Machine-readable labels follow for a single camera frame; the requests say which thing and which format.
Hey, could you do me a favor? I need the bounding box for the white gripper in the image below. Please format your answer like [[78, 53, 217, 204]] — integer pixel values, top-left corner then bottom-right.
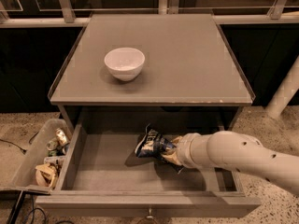
[[163, 133, 200, 169]]

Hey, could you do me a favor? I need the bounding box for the blue chip bag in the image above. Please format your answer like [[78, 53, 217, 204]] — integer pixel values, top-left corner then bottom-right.
[[135, 125, 183, 174]]

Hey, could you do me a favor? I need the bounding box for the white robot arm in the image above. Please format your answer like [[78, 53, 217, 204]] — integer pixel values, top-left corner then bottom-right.
[[162, 131, 299, 196]]

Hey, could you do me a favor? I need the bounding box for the open grey top drawer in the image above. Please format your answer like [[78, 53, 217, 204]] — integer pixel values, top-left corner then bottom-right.
[[36, 124, 261, 217]]

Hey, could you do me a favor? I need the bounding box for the crumpled tan paper bag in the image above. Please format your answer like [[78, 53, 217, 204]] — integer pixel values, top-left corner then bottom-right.
[[36, 163, 58, 189]]

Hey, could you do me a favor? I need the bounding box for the grey cabinet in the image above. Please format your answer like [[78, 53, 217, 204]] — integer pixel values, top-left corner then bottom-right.
[[49, 14, 255, 125]]

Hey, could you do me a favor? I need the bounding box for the white ceramic bowl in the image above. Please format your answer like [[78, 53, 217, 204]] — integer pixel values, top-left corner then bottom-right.
[[104, 48, 145, 81]]

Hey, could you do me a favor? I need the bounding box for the crushed can upper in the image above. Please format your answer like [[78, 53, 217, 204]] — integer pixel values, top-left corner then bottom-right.
[[55, 128, 69, 146]]

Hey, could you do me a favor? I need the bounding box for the white flat package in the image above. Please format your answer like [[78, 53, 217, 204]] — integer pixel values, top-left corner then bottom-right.
[[44, 156, 65, 166]]

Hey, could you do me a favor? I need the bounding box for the green crushed can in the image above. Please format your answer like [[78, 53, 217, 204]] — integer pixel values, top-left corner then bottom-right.
[[46, 138, 59, 151]]

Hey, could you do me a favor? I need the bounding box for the black cables bottom left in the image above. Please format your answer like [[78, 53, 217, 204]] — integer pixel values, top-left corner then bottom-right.
[[6, 190, 76, 224]]

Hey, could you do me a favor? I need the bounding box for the black floor cable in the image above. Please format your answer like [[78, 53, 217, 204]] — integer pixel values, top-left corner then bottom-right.
[[0, 131, 40, 155]]

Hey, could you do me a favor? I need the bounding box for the metal window rail frame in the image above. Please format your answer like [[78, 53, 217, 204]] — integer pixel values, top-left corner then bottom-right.
[[0, 0, 299, 28]]

